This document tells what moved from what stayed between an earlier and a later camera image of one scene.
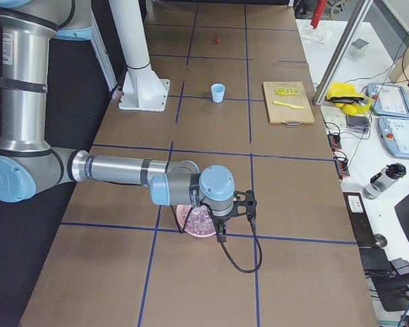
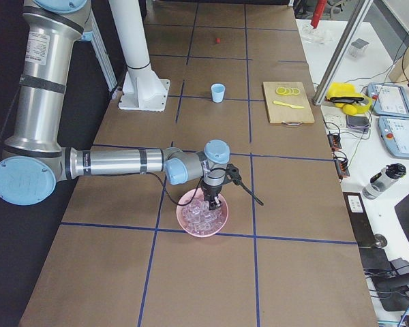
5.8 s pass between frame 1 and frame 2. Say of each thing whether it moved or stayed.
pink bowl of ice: stayed
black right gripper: moved
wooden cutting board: stayed
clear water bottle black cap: stayed
